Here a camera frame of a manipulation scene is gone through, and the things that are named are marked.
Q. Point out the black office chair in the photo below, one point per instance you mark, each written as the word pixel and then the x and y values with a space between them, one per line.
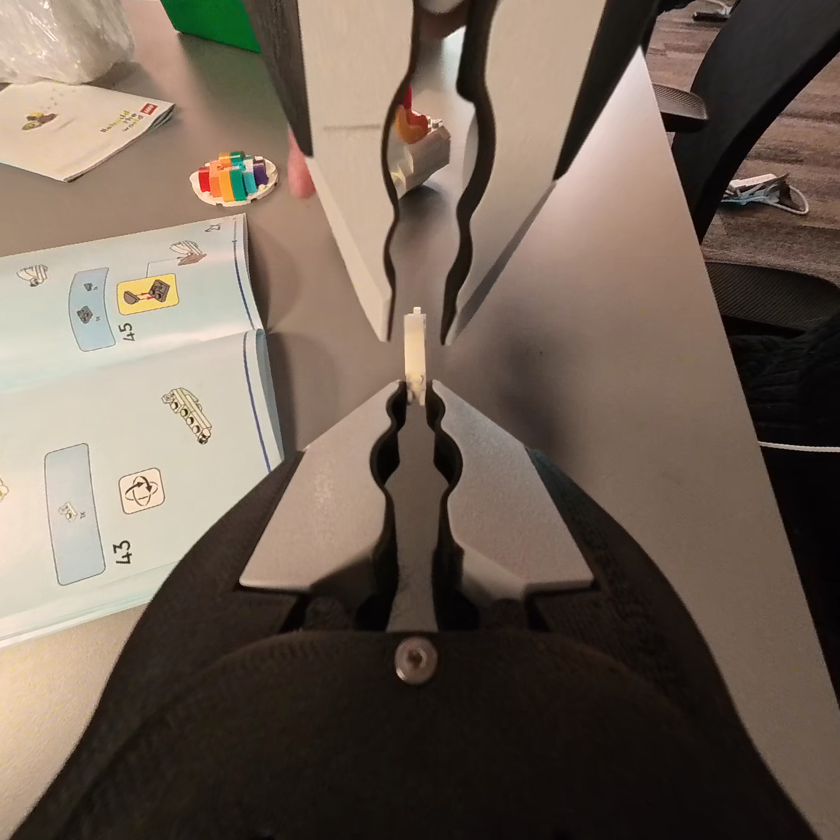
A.
pixel 774 85

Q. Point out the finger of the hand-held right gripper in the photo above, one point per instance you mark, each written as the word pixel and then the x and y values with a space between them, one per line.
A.
pixel 348 65
pixel 544 65

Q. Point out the rainbow lego build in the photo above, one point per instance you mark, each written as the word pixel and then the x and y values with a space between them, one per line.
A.
pixel 229 180

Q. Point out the green box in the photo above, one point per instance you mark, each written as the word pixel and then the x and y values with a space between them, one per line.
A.
pixel 210 19

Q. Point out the small white booklet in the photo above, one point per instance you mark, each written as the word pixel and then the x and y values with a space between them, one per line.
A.
pixel 72 131

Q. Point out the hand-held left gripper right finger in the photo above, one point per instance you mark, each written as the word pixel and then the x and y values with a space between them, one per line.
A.
pixel 518 518

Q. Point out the dark cloth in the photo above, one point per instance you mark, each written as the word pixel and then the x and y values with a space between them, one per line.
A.
pixel 787 394

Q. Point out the open light blue instruction booklet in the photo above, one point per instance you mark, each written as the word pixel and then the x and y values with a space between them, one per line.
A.
pixel 164 407

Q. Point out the person's right hand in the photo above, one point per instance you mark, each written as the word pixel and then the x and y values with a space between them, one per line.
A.
pixel 302 167

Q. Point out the white lego model with orange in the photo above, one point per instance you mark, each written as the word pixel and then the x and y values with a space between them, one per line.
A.
pixel 426 154

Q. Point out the small white lego piece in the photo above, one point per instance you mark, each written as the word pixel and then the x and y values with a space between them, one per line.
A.
pixel 415 354

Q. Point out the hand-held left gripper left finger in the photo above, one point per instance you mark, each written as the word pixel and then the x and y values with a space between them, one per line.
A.
pixel 315 512

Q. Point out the blue face mask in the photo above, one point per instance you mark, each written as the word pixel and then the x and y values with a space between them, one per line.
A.
pixel 768 193

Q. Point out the clear plastic bag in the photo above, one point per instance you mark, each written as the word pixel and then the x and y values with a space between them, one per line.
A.
pixel 59 39

